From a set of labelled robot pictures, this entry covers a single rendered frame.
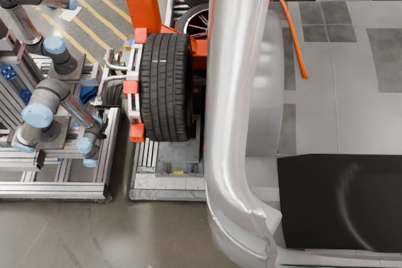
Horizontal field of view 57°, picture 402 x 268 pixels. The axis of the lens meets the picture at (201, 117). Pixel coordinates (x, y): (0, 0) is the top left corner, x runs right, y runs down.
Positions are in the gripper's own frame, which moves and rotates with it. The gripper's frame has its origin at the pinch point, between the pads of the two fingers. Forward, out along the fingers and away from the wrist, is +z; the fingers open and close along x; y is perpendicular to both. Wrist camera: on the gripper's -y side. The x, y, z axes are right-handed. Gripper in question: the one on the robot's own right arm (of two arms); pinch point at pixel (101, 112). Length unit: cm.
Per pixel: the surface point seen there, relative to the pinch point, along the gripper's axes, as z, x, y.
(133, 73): 6.9, -24.1, 29.0
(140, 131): -15.5, -26.5, 5.5
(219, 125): -56, -71, 83
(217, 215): -79, -71, 61
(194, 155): 1, -52, -60
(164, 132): -15.9, -40.0, 5.1
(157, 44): 23, -36, 35
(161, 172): -10, -28, -66
